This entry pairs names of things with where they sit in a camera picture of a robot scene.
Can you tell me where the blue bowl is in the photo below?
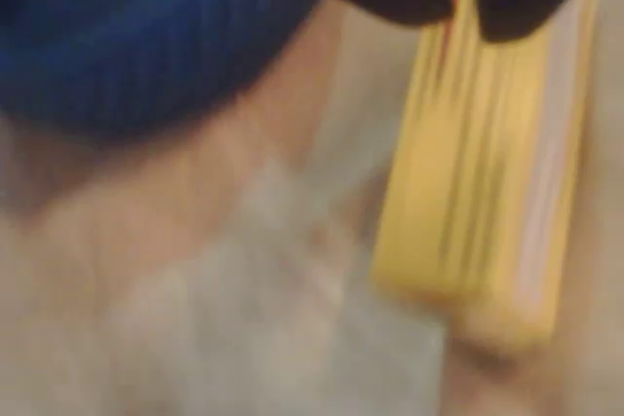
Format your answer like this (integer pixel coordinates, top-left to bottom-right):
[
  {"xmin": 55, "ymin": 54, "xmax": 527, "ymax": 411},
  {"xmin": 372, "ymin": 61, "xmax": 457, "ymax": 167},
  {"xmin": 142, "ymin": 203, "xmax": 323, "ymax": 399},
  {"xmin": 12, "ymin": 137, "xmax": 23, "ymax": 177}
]
[{"xmin": 0, "ymin": 0, "xmax": 324, "ymax": 145}]

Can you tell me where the white wrinkled cloth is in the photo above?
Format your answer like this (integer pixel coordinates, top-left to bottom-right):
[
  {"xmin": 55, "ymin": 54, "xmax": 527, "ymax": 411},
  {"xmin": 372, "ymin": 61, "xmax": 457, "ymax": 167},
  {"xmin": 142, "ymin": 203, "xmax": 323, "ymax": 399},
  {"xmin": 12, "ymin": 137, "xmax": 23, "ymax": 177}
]
[{"xmin": 0, "ymin": 0, "xmax": 624, "ymax": 416}]

